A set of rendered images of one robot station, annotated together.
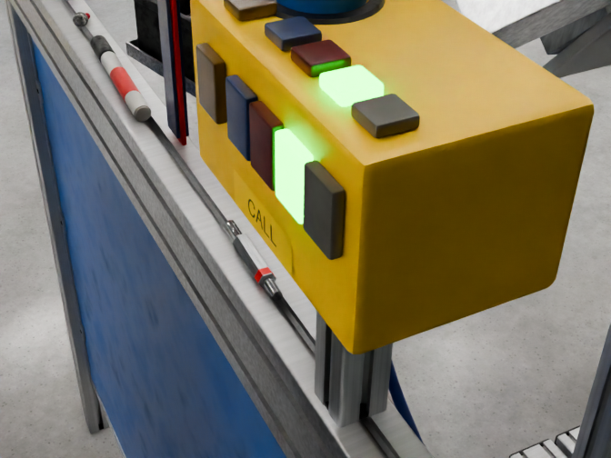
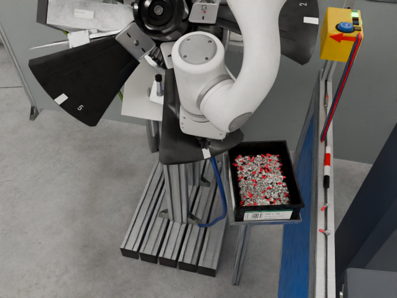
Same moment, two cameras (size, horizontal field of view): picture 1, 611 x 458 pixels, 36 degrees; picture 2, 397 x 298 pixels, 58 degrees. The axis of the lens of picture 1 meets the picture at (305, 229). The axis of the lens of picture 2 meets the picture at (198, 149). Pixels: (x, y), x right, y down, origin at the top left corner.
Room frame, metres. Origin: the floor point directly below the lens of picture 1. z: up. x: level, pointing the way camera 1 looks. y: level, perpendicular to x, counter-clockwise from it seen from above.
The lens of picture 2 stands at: (1.38, 0.30, 1.61)
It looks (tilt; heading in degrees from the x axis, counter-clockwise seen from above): 48 degrees down; 221
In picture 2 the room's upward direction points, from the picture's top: straight up
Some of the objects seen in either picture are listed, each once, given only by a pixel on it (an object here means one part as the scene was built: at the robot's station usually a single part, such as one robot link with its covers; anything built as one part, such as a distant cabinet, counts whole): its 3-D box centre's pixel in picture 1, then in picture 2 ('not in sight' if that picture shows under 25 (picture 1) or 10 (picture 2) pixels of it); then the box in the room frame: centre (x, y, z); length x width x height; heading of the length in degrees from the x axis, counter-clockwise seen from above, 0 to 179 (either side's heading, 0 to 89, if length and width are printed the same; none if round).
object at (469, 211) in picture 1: (365, 146); (339, 36); (0.35, -0.03, 1.02); 0.16 x 0.10 x 0.11; 27
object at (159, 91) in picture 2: not in sight; (159, 85); (0.85, -0.31, 0.99); 0.02 x 0.02 x 0.06
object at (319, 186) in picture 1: (323, 210); not in sight; (0.27, -0.01, 1.04); 0.02 x 0.01 x 0.03; 27
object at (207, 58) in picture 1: (212, 84); not in sight; (0.36, 0.04, 1.04); 0.02 x 0.01 x 0.03; 27
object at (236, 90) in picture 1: (242, 117); not in sight; (0.33, 0.03, 1.04); 0.02 x 0.01 x 0.03; 27
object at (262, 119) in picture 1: (266, 145); not in sight; (0.31, 0.02, 1.04); 0.02 x 0.01 x 0.03; 27
